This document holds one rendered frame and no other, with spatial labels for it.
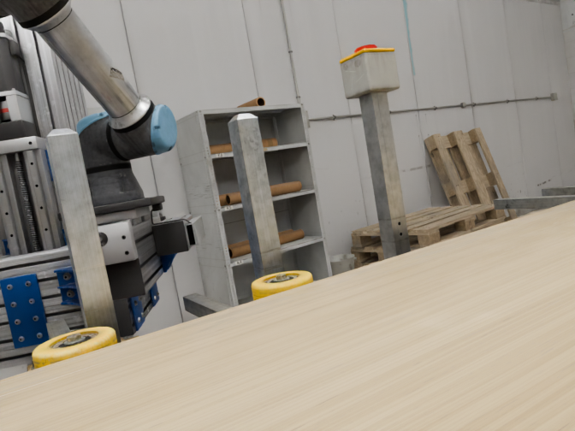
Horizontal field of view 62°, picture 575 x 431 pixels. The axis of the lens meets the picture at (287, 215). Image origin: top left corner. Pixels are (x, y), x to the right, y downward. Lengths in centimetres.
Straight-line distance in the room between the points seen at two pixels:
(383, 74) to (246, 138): 28
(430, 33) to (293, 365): 558
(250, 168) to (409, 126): 459
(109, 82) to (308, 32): 353
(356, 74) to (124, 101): 56
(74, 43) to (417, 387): 96
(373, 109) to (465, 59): 545
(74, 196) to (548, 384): 53
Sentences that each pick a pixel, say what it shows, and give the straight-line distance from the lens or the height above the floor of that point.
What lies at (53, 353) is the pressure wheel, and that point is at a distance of 53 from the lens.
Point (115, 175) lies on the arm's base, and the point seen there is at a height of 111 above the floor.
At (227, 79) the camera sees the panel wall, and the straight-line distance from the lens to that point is 394.
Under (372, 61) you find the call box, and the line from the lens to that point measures 85.
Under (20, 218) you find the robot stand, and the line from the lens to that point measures 149.
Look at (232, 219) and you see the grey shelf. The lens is 376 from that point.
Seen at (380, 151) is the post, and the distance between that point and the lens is 85.
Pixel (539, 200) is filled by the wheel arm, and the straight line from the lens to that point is 151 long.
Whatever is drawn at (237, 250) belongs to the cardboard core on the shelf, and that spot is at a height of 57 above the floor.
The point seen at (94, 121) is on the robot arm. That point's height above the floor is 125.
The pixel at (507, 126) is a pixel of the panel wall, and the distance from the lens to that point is 683.
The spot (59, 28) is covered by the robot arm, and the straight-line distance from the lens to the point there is 110.
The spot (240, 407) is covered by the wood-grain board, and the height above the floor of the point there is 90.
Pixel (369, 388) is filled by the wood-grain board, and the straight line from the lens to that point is 31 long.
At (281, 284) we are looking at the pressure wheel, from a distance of 59.
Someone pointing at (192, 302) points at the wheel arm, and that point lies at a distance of 95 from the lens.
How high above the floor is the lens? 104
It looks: 5 degrees down
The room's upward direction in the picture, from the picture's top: 10 degrees counter-clockwise
